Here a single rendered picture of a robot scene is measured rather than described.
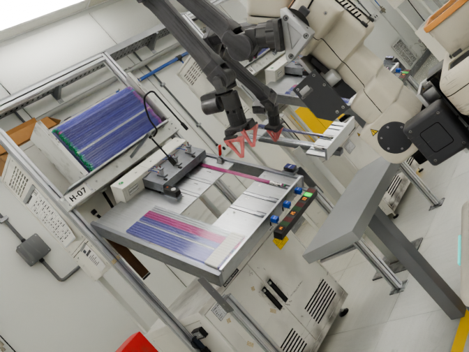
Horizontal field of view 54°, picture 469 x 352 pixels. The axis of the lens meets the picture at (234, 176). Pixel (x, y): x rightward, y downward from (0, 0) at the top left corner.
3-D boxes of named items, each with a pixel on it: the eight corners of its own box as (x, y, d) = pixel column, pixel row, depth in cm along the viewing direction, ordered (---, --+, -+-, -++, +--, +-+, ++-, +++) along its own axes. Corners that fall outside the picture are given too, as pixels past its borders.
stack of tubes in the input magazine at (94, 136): (163, 121, 244) (129, 83, 243) (92, 170, 211) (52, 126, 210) (155, 133, 254) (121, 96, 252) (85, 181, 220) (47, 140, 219)
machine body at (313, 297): (356, 302, 241) (278, 215, 239) (295, 418, 196) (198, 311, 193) (283, 323, 291) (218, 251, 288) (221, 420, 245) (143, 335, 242)
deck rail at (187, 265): (224, 283, 174) (221, 272, 170) (220, 287, 172) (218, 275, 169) (97, 230, 210) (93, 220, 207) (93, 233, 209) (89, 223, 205)
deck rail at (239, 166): (303, 186, 218) (303, 175, 215) (302, 188, 217) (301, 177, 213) (188, 156, 255) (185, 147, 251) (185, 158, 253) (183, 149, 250)
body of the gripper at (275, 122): (264, 130, 228) (262, 116, 224) (273, 121, 235) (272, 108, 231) (275, 132, 225) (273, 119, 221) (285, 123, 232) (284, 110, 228)
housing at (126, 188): (191, 161, 252) (186, 139, 244) (129, 213, 220) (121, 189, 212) (180, 158, 256) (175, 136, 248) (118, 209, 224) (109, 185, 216)
